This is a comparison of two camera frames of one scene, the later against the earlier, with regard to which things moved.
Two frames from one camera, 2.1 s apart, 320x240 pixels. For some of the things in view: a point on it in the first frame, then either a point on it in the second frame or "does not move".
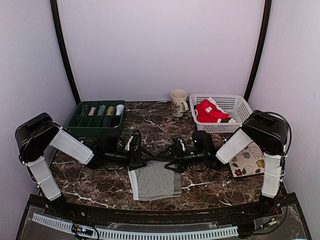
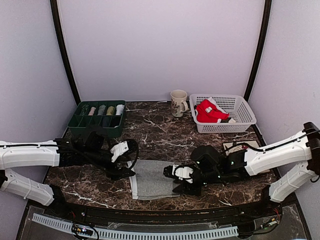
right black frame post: (261, 47) does not move
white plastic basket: (219, 113) does not move
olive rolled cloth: (110, 110) does not move
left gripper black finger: (136, 165) → (124, 172)
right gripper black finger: (168, 149) → (185, 189)
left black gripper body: (132, 159) → (111, 172)
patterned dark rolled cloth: (83, 108) does not move
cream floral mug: (179, 104) does not move
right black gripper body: (183, 157) → (198, 189)
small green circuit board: (82, 230) does not move
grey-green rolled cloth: (101, 110) does not move
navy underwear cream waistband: (106, 121) does not move
